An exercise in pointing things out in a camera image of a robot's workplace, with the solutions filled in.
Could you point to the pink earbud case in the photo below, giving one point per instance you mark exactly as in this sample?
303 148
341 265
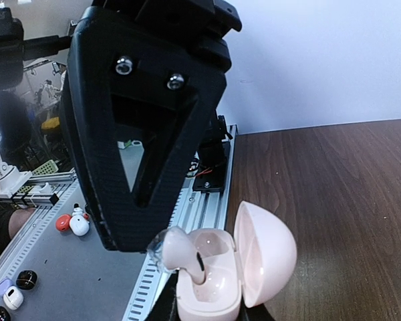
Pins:
245 268

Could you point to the black earbud case corner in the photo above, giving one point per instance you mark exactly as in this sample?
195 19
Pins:
4 314

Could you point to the black gold earbud case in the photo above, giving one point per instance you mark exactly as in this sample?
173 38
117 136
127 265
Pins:
26 280

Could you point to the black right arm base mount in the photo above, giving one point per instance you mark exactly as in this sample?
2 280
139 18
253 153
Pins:
213 154

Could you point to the person in background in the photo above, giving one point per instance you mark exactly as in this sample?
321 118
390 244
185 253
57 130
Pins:
14 124

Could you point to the white oval earbud case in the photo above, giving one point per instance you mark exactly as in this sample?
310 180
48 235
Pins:
13 298

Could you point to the red round earbud case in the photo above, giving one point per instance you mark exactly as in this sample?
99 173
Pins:
62 223

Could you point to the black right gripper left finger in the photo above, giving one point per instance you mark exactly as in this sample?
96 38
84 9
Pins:
165 308

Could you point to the lilac earbud case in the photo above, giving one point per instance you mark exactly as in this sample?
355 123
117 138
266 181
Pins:
5 284

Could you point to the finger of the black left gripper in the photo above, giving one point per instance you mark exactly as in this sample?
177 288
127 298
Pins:
135 109

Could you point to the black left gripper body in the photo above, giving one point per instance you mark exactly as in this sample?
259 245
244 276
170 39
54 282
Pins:
197 26

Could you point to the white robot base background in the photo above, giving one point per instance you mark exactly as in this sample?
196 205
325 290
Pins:
11 179

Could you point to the pink earbud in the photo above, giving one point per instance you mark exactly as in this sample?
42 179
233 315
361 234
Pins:
172 249

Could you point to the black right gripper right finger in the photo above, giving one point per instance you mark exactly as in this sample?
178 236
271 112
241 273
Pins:
256 313

